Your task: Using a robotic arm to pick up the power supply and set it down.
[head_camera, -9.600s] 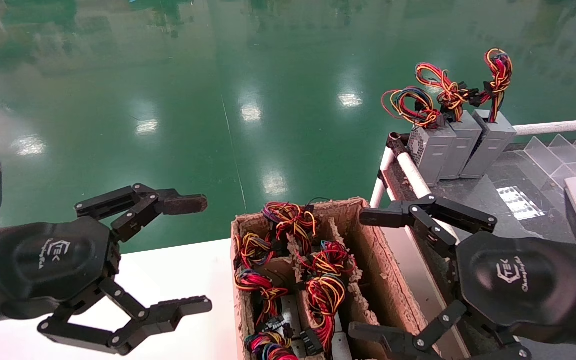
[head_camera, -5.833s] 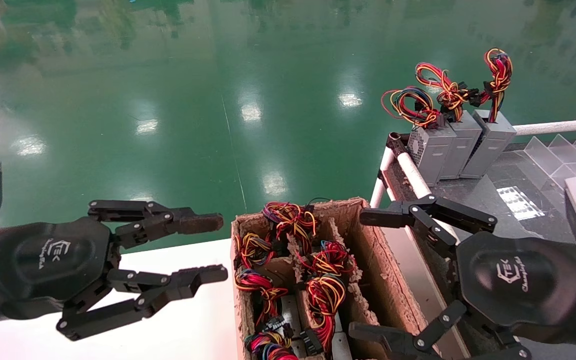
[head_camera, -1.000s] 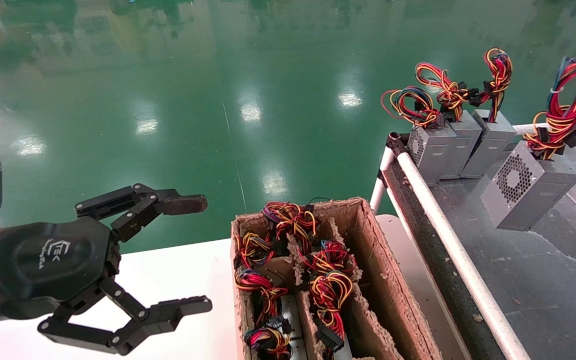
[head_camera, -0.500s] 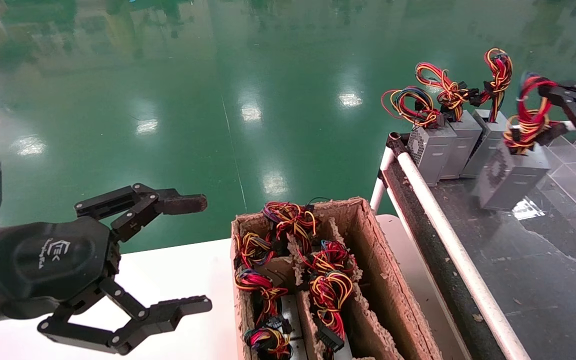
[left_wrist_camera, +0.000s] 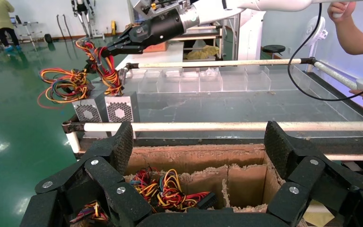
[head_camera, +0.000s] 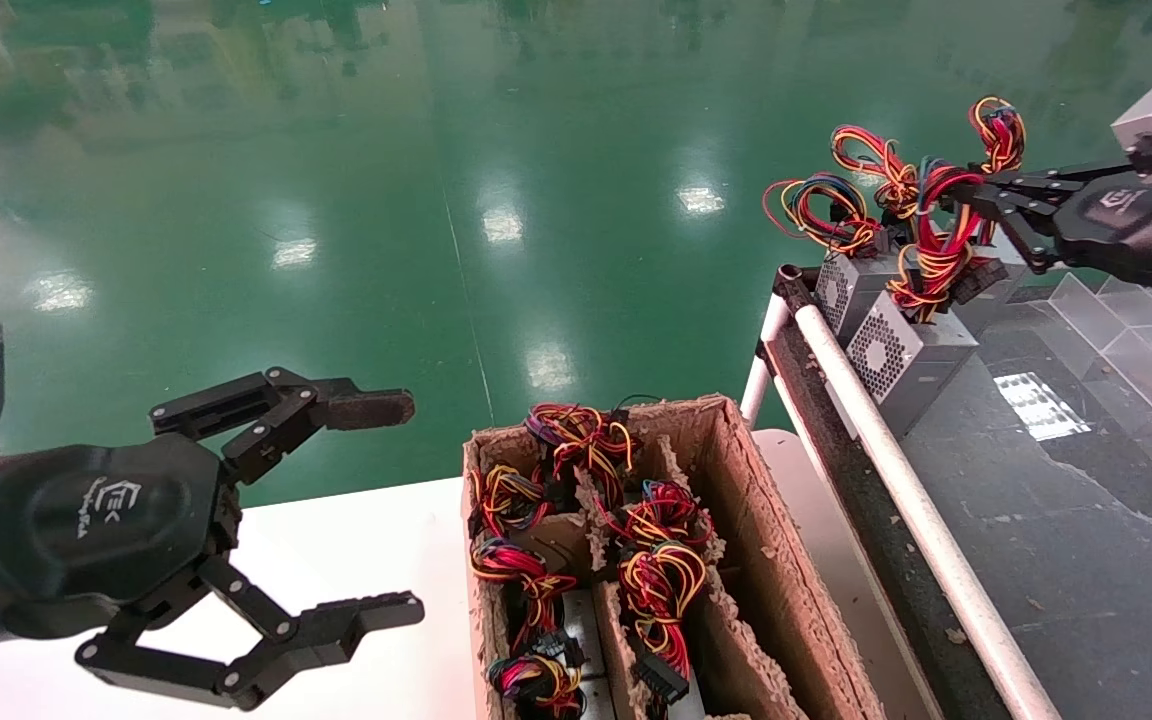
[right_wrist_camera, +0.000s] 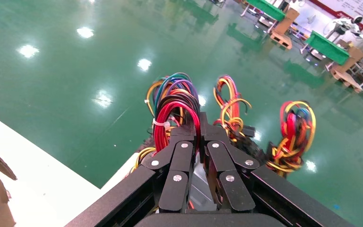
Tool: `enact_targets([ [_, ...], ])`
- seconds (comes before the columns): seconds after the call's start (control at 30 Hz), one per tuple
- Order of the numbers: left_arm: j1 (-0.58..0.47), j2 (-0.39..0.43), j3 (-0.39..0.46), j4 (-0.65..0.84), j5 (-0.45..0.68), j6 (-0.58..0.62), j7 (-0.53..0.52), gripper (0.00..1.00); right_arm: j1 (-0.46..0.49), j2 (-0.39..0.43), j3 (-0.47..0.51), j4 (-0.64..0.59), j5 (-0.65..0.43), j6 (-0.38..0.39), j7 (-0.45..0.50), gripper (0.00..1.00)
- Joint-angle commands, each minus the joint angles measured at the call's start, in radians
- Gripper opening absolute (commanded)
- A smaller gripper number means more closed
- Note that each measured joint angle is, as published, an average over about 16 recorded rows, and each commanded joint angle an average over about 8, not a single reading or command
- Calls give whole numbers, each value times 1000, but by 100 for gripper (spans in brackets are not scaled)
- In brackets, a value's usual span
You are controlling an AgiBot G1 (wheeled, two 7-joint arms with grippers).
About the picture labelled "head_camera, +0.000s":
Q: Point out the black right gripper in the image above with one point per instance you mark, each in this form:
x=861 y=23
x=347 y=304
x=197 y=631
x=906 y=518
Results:
x=1146 y=235

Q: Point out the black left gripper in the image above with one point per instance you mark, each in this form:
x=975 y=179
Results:
x=106 y=520

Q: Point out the clear acrylic divider tray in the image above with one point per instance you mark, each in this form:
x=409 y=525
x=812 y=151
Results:
x=1136 y=340

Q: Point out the black pipe joint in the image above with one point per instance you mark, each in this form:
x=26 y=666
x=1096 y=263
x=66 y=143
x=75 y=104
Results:
x=792 y=285

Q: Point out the short white pipe leg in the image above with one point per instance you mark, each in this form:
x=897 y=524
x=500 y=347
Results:
x=761 y=375

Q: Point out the worn divided cardboard box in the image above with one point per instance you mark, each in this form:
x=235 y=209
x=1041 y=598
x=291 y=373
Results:
x=776 y=600

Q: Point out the long white pipe rail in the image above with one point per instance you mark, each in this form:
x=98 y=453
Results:
x=926 y=520

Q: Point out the black conveyor side frame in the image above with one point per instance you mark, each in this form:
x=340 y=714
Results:
x=896 y=560

